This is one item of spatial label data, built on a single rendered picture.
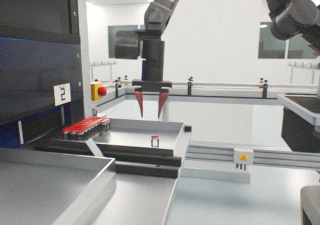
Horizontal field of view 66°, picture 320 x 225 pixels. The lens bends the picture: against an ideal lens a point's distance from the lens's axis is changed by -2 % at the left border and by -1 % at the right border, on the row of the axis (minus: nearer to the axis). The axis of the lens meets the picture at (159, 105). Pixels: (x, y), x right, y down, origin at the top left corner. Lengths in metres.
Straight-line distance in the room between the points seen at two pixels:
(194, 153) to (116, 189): 1.26
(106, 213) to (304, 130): 0.54
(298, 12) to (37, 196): 0.73
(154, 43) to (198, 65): 1.59
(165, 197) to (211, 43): 1.82
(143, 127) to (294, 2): 0.59
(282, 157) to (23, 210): 1.55
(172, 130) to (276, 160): 1.05
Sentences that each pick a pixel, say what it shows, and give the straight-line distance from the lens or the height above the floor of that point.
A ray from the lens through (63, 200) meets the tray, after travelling 0.51.
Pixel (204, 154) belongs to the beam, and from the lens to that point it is 1.74.
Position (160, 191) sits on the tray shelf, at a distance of 0.51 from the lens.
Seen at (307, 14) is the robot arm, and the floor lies 1.24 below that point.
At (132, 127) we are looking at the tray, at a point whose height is 0.88.
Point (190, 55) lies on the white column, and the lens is 2.21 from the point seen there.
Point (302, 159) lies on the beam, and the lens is 1.83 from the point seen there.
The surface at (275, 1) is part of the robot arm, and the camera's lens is 0.79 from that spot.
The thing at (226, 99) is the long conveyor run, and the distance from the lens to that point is 1.61.
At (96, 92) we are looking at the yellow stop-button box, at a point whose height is 0.99.
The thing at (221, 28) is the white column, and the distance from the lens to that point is 2.21.
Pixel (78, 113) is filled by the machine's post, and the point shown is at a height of 0.93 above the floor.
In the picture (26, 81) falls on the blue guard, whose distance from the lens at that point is 0.72.
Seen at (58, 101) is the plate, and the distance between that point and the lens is 0.82.
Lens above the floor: 1.14
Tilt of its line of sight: 11 degrees down
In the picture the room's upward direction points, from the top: straight up
